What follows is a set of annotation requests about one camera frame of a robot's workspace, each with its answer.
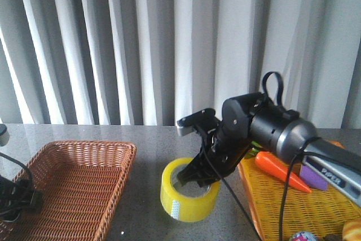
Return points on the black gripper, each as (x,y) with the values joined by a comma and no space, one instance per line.
(220,153)

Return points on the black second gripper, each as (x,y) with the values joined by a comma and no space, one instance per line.
(19,196)

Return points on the yellow packing tape roll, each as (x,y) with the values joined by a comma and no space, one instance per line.
(188,203)

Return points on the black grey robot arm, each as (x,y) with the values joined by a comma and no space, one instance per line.
(247,119)

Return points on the brown wicker basket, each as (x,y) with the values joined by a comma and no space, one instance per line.
(81,183)

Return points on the orange toy carrot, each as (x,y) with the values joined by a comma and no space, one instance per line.
(271,165)

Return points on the purple foam cube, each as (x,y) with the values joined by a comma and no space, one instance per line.
(312,179)

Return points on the colourful patterned ball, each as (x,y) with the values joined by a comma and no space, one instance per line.
(303,236)

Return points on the yellow plastic woven basket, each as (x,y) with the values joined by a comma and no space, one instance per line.
(319,212)

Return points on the golden bread roll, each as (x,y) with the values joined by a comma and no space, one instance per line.
(351,230)

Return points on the grey pleated curtain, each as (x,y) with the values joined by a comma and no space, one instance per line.
(150,62)

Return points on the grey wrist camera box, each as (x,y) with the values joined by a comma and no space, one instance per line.
(203,122)

